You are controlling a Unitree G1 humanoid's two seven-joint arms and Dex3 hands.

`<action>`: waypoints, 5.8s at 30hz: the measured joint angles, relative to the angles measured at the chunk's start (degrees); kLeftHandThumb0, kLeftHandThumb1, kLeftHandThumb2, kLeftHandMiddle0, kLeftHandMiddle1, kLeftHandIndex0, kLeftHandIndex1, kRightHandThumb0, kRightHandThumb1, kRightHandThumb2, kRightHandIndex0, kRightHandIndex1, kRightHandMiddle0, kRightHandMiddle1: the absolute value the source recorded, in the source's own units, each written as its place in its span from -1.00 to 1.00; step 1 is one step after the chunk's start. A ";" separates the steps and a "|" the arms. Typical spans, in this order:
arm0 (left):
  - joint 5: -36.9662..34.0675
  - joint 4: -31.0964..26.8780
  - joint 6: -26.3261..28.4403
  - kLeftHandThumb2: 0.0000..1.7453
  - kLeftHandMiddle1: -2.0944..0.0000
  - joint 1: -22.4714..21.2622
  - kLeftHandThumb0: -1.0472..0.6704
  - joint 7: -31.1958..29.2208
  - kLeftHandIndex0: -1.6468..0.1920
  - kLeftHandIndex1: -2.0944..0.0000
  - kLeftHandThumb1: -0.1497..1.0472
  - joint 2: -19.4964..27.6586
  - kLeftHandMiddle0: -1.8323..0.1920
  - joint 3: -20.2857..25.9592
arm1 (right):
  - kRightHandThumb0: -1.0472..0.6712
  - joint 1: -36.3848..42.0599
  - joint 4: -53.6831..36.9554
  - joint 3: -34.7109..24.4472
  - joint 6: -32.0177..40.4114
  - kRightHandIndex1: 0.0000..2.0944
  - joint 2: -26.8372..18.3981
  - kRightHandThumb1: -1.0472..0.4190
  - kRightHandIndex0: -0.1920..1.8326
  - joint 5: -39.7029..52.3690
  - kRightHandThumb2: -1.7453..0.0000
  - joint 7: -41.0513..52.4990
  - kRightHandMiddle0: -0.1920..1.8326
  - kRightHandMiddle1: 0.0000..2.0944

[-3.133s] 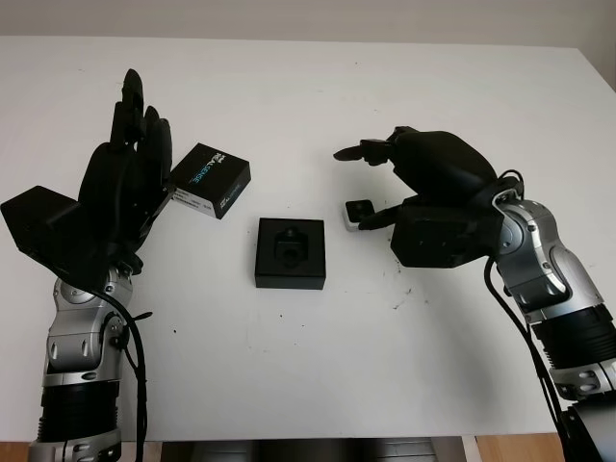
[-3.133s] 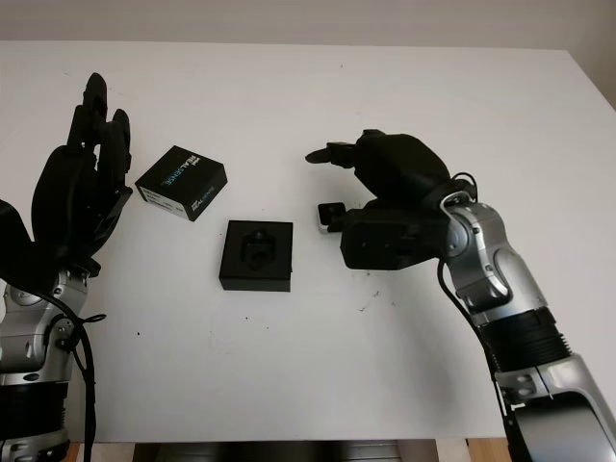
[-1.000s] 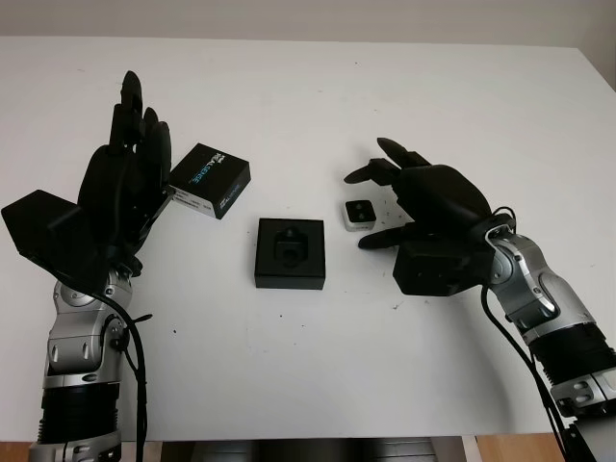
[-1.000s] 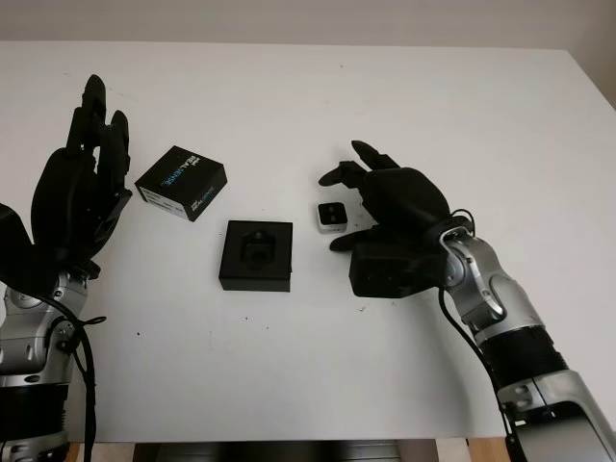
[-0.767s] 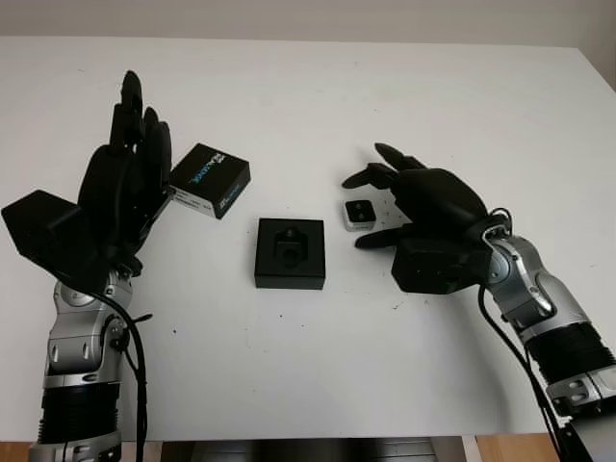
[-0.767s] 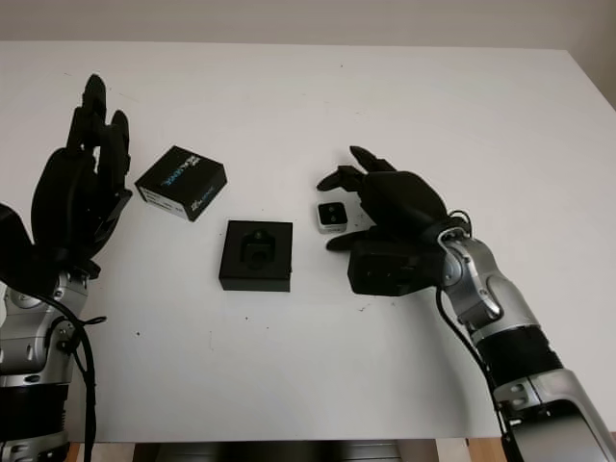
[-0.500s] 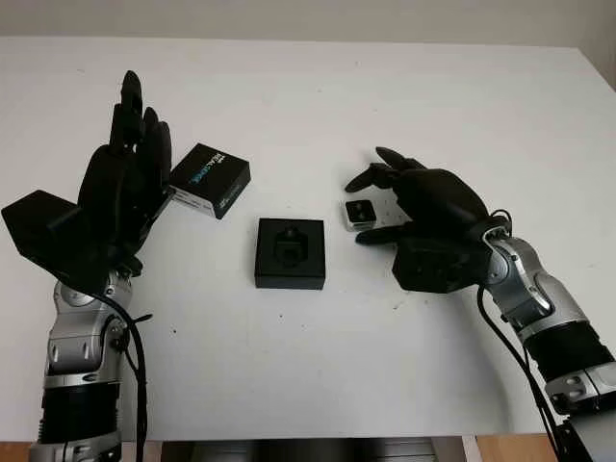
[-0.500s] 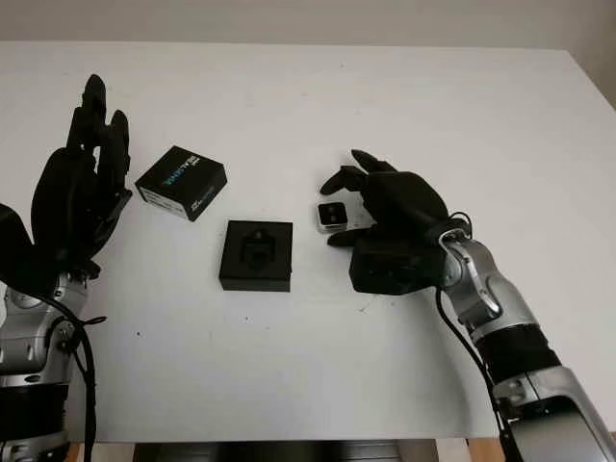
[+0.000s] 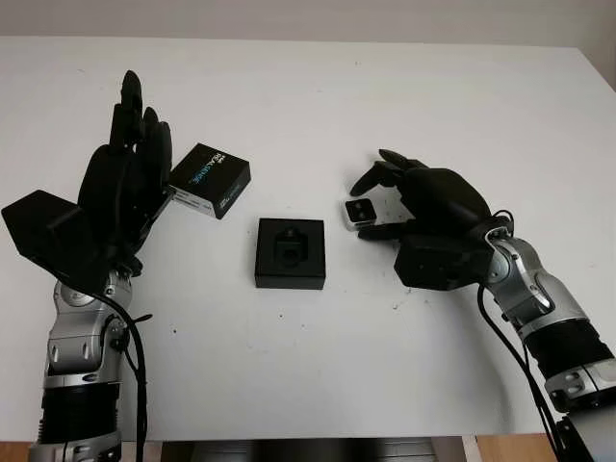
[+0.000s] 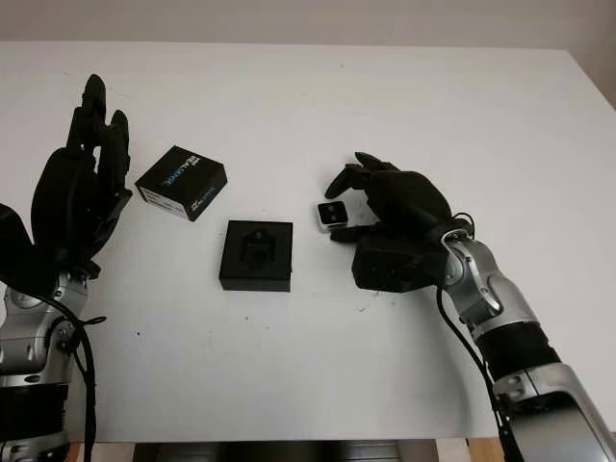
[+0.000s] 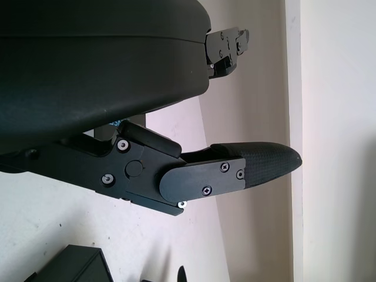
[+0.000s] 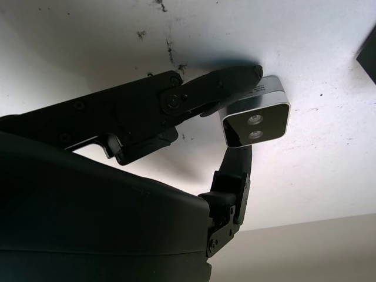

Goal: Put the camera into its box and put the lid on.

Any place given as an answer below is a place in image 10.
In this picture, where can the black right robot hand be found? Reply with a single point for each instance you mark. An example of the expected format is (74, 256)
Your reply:
(409, 202)

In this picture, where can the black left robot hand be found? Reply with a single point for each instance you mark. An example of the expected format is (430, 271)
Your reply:
(67, 192)

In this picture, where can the small silver depth camera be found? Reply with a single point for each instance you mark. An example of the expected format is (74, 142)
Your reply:
(332, 214)

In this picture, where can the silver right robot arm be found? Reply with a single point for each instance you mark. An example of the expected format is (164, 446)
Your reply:
(505, 308)

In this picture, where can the black printed box lid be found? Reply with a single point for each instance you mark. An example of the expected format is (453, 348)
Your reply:
(178, 178)

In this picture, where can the black box base with foam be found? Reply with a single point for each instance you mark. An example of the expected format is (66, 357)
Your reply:
(231, 276)

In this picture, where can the dark robot torso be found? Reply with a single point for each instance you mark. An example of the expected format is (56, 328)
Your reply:
(240, 452)

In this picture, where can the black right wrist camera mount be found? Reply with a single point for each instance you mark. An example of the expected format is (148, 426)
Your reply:
(394, 264)

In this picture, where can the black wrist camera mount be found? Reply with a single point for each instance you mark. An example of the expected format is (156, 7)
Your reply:
(394, 264)
(14, 236)

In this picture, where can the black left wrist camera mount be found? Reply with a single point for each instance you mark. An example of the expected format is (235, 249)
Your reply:
(14, 236)

